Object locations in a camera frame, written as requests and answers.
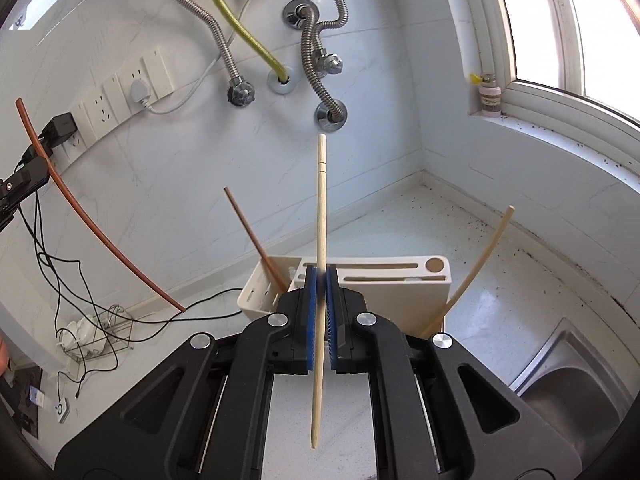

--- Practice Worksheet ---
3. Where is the chrome angle valve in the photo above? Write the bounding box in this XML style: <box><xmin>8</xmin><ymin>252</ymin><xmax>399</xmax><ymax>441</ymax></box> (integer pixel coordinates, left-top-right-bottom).
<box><xmin>226</xmin><ymin>77</ymin><xmax>257</xmax><ymax>108</ymax></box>
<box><xmin>316</xmin><ymin>50</ymin><xmax>345</xmax><ymax>77</ymax></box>

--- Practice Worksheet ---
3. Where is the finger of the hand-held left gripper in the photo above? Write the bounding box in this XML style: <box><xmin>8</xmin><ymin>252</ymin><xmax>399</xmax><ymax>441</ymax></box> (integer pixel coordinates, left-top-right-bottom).
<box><xmin>20</xmin><ymin>144</ymin><xmax>53</xmax><ymax>166</ymax></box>
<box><xmin>0</xmin><ymin>159</ymin><xmax>51</xmax><ymax>233</ymax></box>

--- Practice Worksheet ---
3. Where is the black gas stove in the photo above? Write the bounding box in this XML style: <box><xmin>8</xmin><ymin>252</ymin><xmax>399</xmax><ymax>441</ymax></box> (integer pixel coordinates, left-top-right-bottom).
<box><xmin>0</xmin><ymin>362</ymin><xmax>56</xmax><ymax>441</ymax></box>

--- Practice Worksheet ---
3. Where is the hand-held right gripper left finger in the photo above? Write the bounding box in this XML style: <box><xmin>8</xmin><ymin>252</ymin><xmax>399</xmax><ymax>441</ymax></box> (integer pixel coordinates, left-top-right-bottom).
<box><xmin>55</xmin><ymin>267</ymin><xmax>321</xmax><ymax>480</ymax></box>

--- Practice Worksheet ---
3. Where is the small yellow capped bottle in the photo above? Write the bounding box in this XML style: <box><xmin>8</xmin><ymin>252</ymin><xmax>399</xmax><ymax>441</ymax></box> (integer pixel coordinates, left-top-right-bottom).
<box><xmin>470</xmin><ymin>72</ymin><xmax>503</xmax><ymax>117</ymax></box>

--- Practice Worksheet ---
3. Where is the row of white wall sockets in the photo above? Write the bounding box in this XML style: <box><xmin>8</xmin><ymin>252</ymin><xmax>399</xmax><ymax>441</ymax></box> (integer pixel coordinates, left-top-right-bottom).
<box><xmin>47</xmin><ymin>47</ymin><xmax>177</xmax><ymax>171</ymax></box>

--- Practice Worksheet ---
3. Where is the short looped steel hose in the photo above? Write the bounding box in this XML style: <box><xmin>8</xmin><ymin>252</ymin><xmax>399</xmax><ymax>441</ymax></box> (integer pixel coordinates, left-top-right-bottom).
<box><xmin>295</xmin><ymin>7</ymin><xmax>338</xmax><ymax>113</ymax></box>

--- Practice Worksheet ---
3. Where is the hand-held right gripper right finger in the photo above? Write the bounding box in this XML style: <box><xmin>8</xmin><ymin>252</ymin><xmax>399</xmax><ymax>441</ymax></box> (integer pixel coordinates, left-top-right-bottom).
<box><xmin>325</xmin><ymin>267</ymin><xmax>583</xmax><ymax>480</ymax></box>

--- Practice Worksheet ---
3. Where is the light wooden chopstick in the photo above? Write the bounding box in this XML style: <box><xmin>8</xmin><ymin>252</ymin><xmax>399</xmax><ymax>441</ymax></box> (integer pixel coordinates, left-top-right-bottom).
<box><xmin>420</xmin><ymin>205</ymin><xmax>516</xmax><ymax>339</ymax></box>
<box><xmin>309</xmin><ymin>133</ymin><xmax>328</xmax><ymax>450</ymax></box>

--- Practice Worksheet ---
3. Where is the white window frame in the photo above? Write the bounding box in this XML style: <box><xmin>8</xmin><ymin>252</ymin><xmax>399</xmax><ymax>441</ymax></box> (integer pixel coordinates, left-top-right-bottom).
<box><xmin>452</xmin><ymin>0</ymin><xmax>640</xmax><ymax>126</ymax></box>

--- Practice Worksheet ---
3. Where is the white power cord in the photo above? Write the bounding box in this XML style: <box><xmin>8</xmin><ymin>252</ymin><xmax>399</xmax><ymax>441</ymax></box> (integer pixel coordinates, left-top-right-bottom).
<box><xmin>127</xmin><ymin>0</ymin><xmax>283</xmax><ymax>116</ymax></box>

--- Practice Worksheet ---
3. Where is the round wall flange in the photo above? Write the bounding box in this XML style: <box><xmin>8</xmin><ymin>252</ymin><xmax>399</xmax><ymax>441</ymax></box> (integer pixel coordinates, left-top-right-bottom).
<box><xmin>267</xmin><ymin>69</ymin><xmax>295</xmax><ymax>95</ymax></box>

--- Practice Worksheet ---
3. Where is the cream plastic utensil holder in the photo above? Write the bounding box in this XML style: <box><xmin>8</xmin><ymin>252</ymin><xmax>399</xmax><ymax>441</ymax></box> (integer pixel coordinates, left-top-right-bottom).
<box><xmin>236</xmin><ymin>255</ymin><xmax>453</xmax><ymax>341</ymax></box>

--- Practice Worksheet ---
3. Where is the yellow gas hose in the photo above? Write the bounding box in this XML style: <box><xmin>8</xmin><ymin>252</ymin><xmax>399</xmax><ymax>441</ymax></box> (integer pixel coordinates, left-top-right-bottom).
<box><xmin>192</xmin><ymin>0</ymin><xmax>290</xmax><ymax>83</ymax></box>

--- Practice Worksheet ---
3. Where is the stainless steel double sink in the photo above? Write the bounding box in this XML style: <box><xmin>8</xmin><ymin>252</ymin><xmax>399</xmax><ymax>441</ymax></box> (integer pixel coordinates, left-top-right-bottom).
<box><xmin>509</xmin><ymin>316</ymin><xmax>633</xmax><ymax>443</ymax></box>

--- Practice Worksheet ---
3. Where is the black cable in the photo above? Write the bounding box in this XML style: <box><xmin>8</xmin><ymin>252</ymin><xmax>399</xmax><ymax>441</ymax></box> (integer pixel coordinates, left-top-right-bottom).
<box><xmin>17</xmin><ymin>195</ymin><xmax>136</xmax><ymax>401</ymax></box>
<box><xmin>17</xmin><ymin>195</ymin><xmax>245</xmax><ymax>396</ymax></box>

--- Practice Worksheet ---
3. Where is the metal wire rack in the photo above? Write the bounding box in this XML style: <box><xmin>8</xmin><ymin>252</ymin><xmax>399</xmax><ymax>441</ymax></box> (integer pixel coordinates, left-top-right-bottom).
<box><xmin>56</xmin><ymin>304</ymin><xmax>135</xmax><ymax>362</ymax></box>

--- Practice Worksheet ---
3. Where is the chrome wall flange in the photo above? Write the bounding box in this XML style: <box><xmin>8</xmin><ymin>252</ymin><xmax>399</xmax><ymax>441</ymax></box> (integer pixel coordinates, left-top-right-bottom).
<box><xmin>315</xmin><ymin>101</ymin><xmax>347</xmax><ymax>133</ymax></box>
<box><xmin>282</xmin><ymin>0</ymin><xmax>316</xmax><ymax>28</ymax></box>

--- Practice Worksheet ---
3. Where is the long corrugated steel hose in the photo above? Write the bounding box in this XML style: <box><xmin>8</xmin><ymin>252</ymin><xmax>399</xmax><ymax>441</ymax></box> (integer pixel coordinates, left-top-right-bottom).
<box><xmin>144</xmin><ymin>0</ymin><xmax>240</xmax><ymax>88</ymax></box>

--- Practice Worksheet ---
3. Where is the black charger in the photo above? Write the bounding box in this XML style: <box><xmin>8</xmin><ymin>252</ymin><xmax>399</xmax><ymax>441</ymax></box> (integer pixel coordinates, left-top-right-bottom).
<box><xmin>37</xmin><ymin>114</ymin><xmax>77</xmax><ymax>150</ymax></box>

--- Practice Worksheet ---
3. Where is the brown chopstick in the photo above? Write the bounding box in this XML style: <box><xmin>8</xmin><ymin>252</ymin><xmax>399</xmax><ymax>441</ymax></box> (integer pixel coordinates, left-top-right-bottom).
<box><xmin>223</xmin><ymin>187</ymin><xmax>290</xmax><ymax>293</ymax></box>
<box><xmin>15</xmin><ymin>99</ymin><xmax>187</xmax><ymax>313</ymax></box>

